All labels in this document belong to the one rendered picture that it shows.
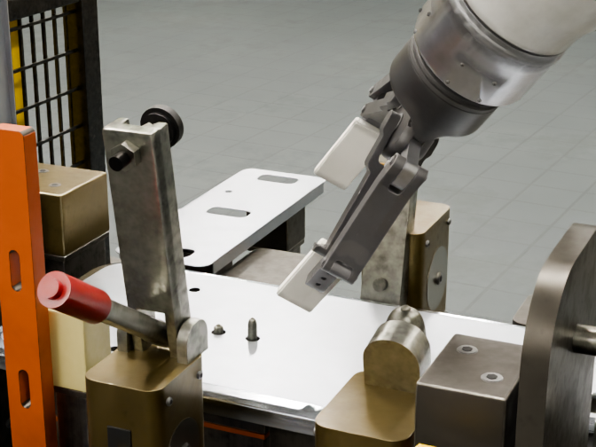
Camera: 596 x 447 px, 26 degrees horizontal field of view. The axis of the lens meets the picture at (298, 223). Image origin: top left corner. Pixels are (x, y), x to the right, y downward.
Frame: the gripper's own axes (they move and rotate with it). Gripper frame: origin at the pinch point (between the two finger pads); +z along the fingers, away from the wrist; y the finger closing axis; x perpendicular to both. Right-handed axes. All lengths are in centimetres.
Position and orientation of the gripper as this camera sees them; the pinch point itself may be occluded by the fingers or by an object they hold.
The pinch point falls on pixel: (318, 229)
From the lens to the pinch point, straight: 99.9
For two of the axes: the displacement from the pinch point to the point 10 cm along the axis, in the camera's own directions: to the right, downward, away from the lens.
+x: 8.6, 4.7, 2.0
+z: -4.6, 5.6, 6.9
